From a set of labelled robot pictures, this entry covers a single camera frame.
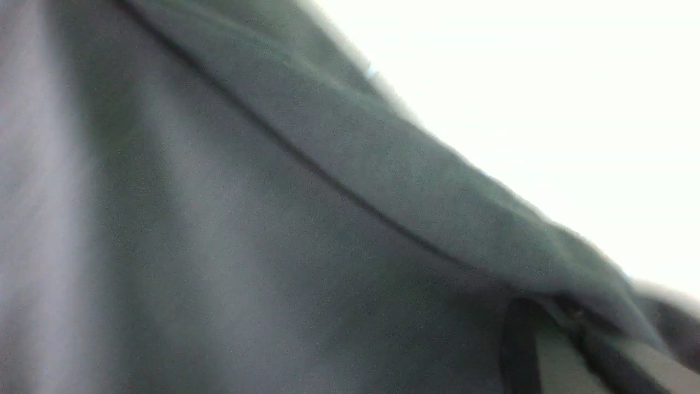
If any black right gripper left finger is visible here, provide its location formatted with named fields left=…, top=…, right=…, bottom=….
left=500, top=298, right=546, bottom=393

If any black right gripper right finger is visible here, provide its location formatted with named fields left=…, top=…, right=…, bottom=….
left=568, top=308, right=699, bottom=393

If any dark gray long-sleeve top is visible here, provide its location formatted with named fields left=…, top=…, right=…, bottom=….
left=2, top=1, right=698, bottom=393

